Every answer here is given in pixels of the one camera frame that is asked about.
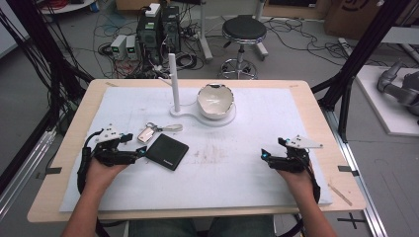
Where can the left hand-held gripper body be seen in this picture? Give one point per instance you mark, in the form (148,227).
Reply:
(108,154)

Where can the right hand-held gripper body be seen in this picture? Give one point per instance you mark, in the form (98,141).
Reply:
(294,161)

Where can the black wallet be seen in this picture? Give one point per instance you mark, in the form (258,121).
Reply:
(167,152)

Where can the person's right hand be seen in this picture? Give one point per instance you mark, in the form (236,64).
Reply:
(299,182)

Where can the person's left hand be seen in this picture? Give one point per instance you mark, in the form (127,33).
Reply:
(100,176)

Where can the wooden table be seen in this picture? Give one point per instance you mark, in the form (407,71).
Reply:
(77,131)

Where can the white foam mat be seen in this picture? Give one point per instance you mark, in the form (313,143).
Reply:
(230,177)

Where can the black tape piece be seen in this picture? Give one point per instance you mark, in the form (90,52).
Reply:
(53,170)
(347,170)

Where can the thin wooden stick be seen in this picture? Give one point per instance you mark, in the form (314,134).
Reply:
(340,195)

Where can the white stand with pole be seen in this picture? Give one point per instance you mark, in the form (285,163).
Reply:
(174,82)

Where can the white ceramic bowl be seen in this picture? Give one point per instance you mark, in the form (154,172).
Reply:
(215,102)

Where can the person's right leg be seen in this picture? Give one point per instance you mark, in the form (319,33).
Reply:
(242,227)

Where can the person's leg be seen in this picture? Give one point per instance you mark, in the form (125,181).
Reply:
(161,227)
(242,227)

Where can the person's left leg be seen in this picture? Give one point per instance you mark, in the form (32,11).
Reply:
(161,227)

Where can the black cross tape mark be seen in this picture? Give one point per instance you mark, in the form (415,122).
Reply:
(351,220)

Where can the grey power supply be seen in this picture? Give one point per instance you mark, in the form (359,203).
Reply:
(118,46)
(131,46)

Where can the white platform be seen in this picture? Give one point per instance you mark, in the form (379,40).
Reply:
(382,108)

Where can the black computer tower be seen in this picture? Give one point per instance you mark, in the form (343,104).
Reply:
(149,36)
(171,26)

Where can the white desk leg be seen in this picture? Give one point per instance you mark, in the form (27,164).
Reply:
(205,33)
(261,33)

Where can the white power strip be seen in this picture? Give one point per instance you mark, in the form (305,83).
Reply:
(346,46)

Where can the black round stool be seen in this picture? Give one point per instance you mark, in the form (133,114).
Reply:
(244,29)

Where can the white box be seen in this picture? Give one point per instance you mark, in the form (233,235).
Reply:
(152,10)

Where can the round white table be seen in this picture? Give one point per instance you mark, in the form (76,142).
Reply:
(66,6)

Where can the large cardboard box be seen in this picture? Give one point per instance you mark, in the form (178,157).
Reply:
(359,16)

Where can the aluminium rail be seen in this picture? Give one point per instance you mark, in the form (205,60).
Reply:
(23,171)
(359,177)

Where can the black metal frame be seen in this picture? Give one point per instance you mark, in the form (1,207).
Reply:
(39,36)
(362,49)

